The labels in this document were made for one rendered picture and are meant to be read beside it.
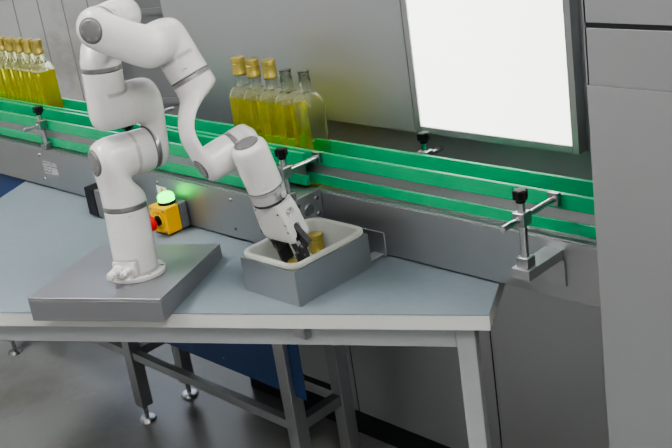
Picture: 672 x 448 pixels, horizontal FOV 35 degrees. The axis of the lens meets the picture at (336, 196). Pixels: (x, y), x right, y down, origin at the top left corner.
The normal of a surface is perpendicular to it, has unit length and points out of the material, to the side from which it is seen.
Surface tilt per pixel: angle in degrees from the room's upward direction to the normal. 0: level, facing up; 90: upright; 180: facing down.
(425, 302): 0
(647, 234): 90
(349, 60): 90
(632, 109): 90
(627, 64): 90
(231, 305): 0
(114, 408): 0
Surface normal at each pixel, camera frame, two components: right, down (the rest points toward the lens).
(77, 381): -0.14, -0.93
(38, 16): -0.28, 0.36
